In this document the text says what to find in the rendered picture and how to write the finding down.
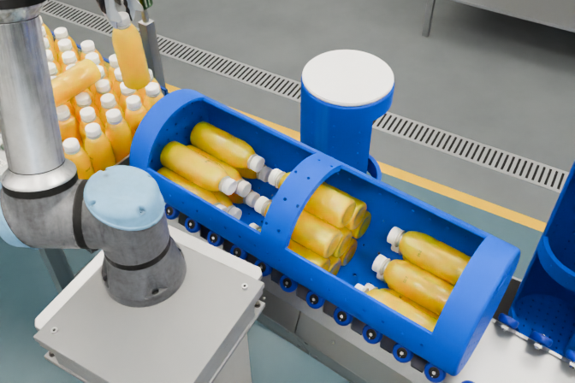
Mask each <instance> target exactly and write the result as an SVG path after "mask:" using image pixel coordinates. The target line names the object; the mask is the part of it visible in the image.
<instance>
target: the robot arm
mask: <svg viewBox="0 0 575 383"><path fill-rule="evenodd" d="M121 1H123V4H124V5H125V7H126V12H127V13H128V14H129V18H130V20H131V21H133V19H134V15H135V10H138V11H141V12H143V11H144V9H143V6H142V5H141V4H140V3H139V2H138V1H137V0H96V2H97V4H98V6H99V8H100V9H101V11H102V12H103V14H104V16H105V18H106V19H107V21H108V22H109V23H110V24H111V25H112V26H113V27H114V28H115V29H117V22H118V23H122V18H121V16H120V14H119V13H118V11H117V10H116V4H115V2H116V3H118V4H119V5H122V3H121ZM47 2H48V0H0V133H1V136H2V141H3V147H4V151H5V155H6V159H7V163H8V168H7V169H6V170H5V171H4V172H3V174H2V176H1V181H0V236H1V238H2V239H3V240H4V241H5V242H6V243H8V244H9V245H13V246H15V247H26V248H29V249H33V250H38V249H42V248H53V249H102V250H103V251H104V260H103V265H102V280H103V283H104V287H105V290H106V291H107V293H108V294H109V295H110V297H111V298H112V299H113V300H115V301H116V302H118V303H119V304H122V305H125V306H128V307H133V308H144V307H149V306H152V305H156V304H158V303H161V302H163V301H165V300H166V299H168V298H170V297H171V296H172V295H174V294H175V293H176V292H177V291H178V289H179V288H180V287H181V285H182V283H183V281H184V279H185V277H186V272H187V265H186V260H185V257H184V254H183V251H182V249H181V247H180V246H179V245H178V244H177V243H176V242H175V241H174V239H173V238H172V237H171V236H170V234H169V227H168V222H167V218H166V215H165V210H164V209H165V208H164V200H163V196H162V194H161V192H160V190H159V187H158V184H157V182H156V181H155V180H154V179H153V178H152V177H151V176H150V175H149V174H148V173H147V172H146V171H144V170H142V169H140V168H136V167H132V166H127V165H117V166H111V167H107V168H106V169H105V171H102V170H99V171H97V172H96V173H95V174H94V175H93V176H92V177H91V178H90V179H89V180H80V179H79V178H78V173H77V168H76V166H75V164H74V163H73V162H72V161H70V160H69V159H67V158H65V156H64V151H63V146H62V137H61V133H60V127H59V122H58V118H57V112H56V104H55V98H54V94H53V89H52V84H51V79H50V70H49V65H48V60H47V55H46V50H45V46H44V36H43V32H42V27H41V21H40V17H39V11H40V10H41V9H42V8H43V7H44V6H45V4H46V3H47Z"/></svg>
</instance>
